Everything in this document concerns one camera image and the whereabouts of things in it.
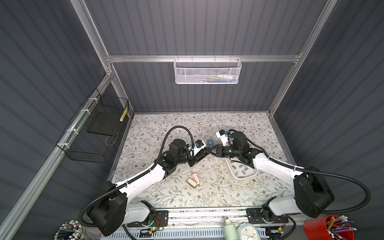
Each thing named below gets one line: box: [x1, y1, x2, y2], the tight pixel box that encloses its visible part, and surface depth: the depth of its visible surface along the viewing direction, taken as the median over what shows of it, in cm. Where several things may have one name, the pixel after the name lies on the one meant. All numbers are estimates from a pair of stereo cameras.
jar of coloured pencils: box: [54, 220, 91, 240], surface depth 58 cm
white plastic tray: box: [225, 157, 259, 180], surface depth 91 cm
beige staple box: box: [186, 178, 197, 189], surface depth 85 cm
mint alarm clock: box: [237, 223, 261, 240], surface depth 69 cm
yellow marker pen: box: [119, 107, 128, 122], surface depth 83 cm
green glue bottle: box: [223, 217, 238, 240], surface depth 66 cm
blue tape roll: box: [206, 138, 215, 147], surface depth 104 cm
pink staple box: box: [193, 173, 200, 183], surface depth 86 cm
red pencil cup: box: [304, 214, 357, 240], surface depth 61 cm
